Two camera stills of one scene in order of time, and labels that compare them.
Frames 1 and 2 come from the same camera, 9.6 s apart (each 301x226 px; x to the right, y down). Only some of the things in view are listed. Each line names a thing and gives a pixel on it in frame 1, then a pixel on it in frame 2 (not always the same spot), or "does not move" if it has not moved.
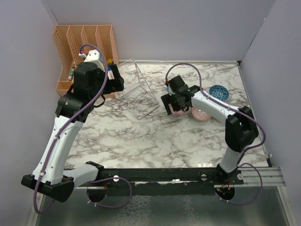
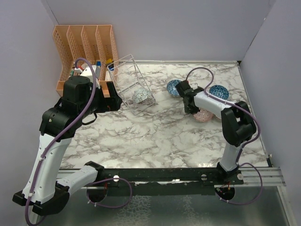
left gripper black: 115,84 -> 112,103
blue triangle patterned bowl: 220,92 does not move
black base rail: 165,181 does not move
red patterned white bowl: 178,113 -> 140,94
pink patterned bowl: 200,115 does not move
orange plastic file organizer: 70,38 does not move
